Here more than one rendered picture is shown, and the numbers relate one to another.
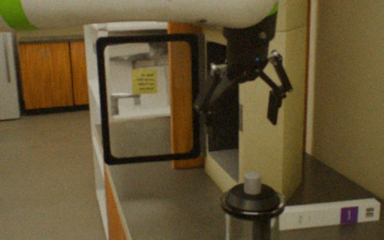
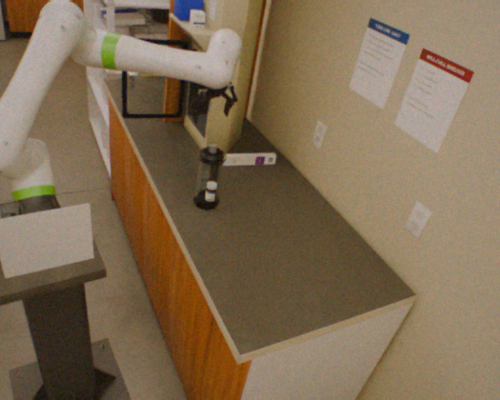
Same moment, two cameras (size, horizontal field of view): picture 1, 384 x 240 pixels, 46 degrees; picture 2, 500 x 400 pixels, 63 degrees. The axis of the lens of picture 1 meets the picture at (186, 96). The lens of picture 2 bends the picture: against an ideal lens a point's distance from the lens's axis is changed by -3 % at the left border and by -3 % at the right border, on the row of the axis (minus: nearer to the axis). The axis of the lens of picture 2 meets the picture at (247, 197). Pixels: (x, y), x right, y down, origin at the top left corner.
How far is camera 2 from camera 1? 0.79 m
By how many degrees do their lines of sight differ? 27
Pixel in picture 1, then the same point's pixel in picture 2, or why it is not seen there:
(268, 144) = (223, 119)
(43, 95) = (27, 20)
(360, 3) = (289, 37)
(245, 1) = (218, 82)
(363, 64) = (284, 74)
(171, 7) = (187, 77)
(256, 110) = (219, 101)
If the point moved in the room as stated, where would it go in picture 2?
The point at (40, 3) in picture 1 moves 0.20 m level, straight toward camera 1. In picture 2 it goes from (125, 64) to (142, 89)
